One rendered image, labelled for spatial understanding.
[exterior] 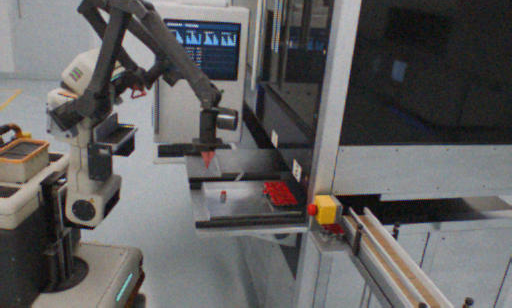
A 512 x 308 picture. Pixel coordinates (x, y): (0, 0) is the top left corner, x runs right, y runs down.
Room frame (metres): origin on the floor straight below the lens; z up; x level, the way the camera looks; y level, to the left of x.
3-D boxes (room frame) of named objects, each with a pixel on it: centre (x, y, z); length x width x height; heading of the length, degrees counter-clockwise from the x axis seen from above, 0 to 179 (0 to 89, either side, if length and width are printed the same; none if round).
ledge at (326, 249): (1.27, -0.29, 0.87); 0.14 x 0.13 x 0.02; 104
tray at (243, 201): (1.46, 0.01, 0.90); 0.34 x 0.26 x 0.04; 105
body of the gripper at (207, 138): (1.35, 0.17, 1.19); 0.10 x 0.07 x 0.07; 104
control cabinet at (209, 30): (2.31, 0.36, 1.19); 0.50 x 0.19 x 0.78; 104
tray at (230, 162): (1.82, 0.01, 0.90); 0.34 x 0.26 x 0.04; 104
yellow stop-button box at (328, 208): (1.27, -0.25, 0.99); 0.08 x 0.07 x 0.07; 104
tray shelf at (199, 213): (1.63, 0.04, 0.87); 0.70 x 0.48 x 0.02; 14
